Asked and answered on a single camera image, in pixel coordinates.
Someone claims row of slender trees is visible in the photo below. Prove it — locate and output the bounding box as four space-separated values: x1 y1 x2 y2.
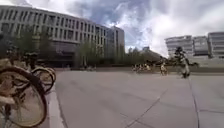
0 28 158 69

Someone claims grey paved plaza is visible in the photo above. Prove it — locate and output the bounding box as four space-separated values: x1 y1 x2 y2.
42 68 224 128

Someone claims person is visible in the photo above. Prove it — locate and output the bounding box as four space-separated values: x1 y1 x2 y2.
158 61 169 77
173 46 192 80

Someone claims large curved grey building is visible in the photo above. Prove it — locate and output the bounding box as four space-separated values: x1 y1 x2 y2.
0 4 126 69

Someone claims white multi-storey building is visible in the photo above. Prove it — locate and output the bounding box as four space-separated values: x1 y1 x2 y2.
207 31 224 60
193 35 210 58
164 34 195 60

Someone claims pale stone kerb strip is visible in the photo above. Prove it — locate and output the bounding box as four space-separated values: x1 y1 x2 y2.
47 89 67 128

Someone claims row of yellow bicycles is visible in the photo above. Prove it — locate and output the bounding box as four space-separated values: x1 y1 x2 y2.
0 49 57 128

